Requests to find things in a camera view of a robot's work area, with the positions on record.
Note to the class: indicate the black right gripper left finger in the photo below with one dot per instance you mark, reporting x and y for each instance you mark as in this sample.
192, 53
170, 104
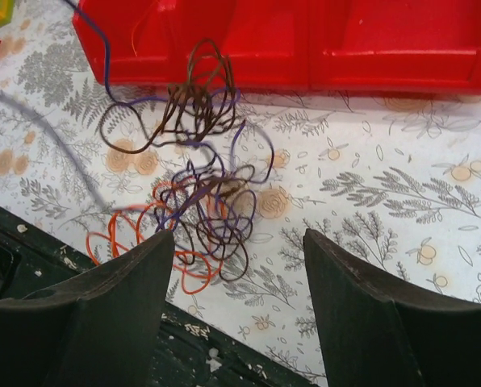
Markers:
95, 329

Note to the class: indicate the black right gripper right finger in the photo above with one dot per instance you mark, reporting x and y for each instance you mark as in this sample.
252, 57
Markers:
376, 329

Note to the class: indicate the red three-compartment tray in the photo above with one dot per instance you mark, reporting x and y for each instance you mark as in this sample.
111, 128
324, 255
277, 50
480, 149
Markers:
403, 46

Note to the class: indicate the floral patterned table mat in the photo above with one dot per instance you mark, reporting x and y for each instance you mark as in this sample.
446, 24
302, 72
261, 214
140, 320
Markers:
395, 181

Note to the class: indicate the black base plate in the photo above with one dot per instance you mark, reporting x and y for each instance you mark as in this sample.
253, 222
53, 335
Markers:
186, 352

